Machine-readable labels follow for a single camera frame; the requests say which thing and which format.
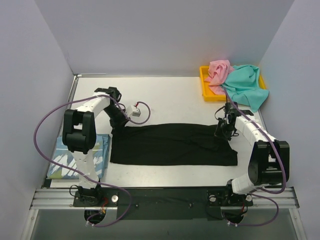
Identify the teal t shirt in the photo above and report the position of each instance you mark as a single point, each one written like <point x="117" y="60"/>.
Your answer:
<point x="242" y="86"/>

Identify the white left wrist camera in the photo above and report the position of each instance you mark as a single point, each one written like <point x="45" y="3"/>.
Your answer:
<point x="133" y="111"/>

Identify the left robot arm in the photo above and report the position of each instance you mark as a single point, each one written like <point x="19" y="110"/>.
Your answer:
<point x="79" y="135"/>

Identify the black t shirt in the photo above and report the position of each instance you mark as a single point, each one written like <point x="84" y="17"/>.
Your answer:
<point x="171" y="144"/>

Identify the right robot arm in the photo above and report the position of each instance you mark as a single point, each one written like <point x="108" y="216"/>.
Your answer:
<point x="269" y="165"/>

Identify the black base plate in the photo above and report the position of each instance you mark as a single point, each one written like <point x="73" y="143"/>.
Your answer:
<point x="167" y="203"/>

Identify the pink t shirt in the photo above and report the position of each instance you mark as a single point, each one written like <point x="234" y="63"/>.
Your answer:
<point x="218" y="72"/>

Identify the folded light blue t shirt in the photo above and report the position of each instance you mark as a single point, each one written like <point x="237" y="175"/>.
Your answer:
<point x="63" y="156"/>

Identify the yellow plastic bin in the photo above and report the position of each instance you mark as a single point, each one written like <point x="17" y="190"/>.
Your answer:
<point x="208" y="95"/>

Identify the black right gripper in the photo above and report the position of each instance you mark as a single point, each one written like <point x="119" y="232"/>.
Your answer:
<point x="223" y="130"/>

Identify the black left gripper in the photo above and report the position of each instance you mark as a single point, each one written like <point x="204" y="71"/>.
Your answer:
<point x="119" y="123"/>

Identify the aluminium front rail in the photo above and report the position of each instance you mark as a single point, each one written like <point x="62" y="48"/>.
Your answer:
<point x="60" y="199"/>

